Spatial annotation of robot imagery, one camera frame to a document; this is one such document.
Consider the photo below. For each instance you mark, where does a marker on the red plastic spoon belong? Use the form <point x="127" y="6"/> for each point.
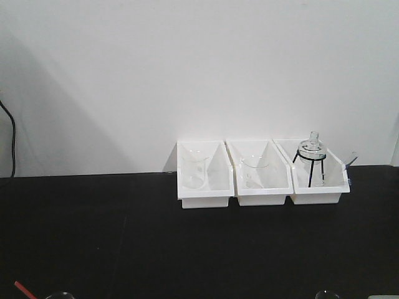
<point x="24" y="290"/>

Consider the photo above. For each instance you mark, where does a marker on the tall clear glass beaker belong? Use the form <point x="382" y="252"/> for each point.
<point x="194" y="169"/>

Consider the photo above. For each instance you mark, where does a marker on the left white plastic bin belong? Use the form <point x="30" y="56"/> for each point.
<point x="219" y="181"/>

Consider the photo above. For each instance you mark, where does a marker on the white plastic bin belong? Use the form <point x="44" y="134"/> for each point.
<point x="219" y="181"/>
<point x="278" y="182"/>
<point x="336" y="179"/>

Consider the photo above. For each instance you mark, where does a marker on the wide clear glass beaker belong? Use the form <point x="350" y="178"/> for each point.
<point x="254" y="171"/>

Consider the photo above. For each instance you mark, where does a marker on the middle white plastic bin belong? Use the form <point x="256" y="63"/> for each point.
<point x="278" y="182"/>

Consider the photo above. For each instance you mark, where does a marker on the glass flask on stand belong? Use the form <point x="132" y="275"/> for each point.
<point x="311" y="148"/>

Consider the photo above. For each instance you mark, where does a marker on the right white plastic bin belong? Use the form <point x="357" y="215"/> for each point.
<point x="336" y="179"/>

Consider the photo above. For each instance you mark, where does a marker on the clear glass tube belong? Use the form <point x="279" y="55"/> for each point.
<point x="351" y="159"/>

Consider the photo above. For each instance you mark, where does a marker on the glass beaker bottom right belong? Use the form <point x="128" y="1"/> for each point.
<point x="327" y="294"/>

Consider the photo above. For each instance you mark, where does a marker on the glass beaker bottom left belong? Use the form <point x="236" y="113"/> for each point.
<point x="60" y="295"/>

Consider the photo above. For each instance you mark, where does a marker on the black wire tripod stand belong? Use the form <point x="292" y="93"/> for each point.
<point x="313" y="161"/>

